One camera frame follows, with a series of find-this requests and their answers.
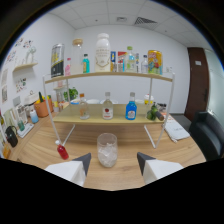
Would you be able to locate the small red liquid bottle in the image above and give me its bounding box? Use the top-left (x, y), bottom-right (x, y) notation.
top-left (54, 139), bottom-right (70, 161)

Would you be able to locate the yellow drink can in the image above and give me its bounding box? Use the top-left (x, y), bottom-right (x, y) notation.
top-left (147, 49), bottom-right (164, 76)

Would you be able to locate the clear bottle green cap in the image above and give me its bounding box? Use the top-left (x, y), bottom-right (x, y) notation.
top-left (125, 46), bottom-right (137, 74)

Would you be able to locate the small green cup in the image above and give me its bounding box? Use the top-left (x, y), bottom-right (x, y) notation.
top-left (17, 119), bottom-right (26, 132)

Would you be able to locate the white cup red lid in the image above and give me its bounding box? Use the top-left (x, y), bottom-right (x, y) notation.
top-left (143, 93), bottom-right (155, 106)

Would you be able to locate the clear glass with ice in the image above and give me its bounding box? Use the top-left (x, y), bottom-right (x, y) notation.
top-left (96, 132), bottom-right (119, 168)

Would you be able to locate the white notebook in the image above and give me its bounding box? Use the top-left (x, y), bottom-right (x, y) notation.
top-left (163, 114), bottom-right (191, 143)

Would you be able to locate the dark green corked bottle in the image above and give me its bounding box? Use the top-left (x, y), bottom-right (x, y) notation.
top-left (146, 102), bottom-right (166, 122)

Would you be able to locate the white two-tier wooden shelf rack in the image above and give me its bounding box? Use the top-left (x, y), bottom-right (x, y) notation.
top-left (42, 71), bottom-right (176, 149)

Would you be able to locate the blue liquor bottle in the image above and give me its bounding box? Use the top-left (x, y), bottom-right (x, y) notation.
top-left (125, 91), bottom-right (138, 121)

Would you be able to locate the black armchair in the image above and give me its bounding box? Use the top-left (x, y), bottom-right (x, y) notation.
top-left (188, 110), bottom-right (224, 161)

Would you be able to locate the light blue squeeze bottle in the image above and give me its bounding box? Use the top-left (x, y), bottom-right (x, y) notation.
top-left (29, 109), bottom-right (40, 124)

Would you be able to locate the orange plant pot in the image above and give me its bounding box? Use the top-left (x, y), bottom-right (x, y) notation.
top-left (33, 98), bottom-right (54, 118)

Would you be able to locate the black handbag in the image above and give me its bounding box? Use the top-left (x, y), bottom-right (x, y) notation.
top-left (4, 125), bottom-right (19, 148)

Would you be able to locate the clear bottle with red label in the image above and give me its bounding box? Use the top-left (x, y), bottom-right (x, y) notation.
top-left (101, 91), bottom-right (114, 120)

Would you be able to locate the white bowl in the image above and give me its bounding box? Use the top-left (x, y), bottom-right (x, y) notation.
top-left (85, 98), bottom-right (101, 105)

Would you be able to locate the green potted plant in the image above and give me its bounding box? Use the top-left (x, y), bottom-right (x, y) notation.
top-left (63, 87), bottom-right (79, 102)

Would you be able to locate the brown door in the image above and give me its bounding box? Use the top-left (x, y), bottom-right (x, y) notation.
top-left (184, 46), bottom-right (210, 122)

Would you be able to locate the small pink bottle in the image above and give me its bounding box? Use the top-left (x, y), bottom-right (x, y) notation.
top-left (64, 57), bottom-right (72, 77)

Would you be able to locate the small clear dark cap bottle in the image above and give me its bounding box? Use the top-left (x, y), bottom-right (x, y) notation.
top-left (141, 54), bottom-right (149, 74)

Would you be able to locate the small teal bottle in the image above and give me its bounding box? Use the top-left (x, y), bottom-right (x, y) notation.
top-left (82, 53), bottom-right (91, 74)

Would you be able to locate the tall black yellow can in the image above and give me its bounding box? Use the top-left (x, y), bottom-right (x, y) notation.
top-left (50, 43), bottom-right (66, 79)

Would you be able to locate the tall glass jar cork lid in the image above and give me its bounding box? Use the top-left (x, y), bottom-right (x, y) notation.
top-left (70, 38), bottom-right (84, 76)

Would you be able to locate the large white milk bottle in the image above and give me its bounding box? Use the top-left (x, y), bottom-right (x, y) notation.
top-left (94, 32), bottom-right (112, 73)

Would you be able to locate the ceiling air vent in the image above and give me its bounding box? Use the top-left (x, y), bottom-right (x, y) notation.
top-left (133, 16), bottom-right (159, 27)

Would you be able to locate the wooden wall shelf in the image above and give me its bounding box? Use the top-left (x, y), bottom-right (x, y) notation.
top-left (12, 62), bottom-right (39, 73)

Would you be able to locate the red wall poster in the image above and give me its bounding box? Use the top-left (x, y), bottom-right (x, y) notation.
top-left (117, 51), bottom-right (127, 64)

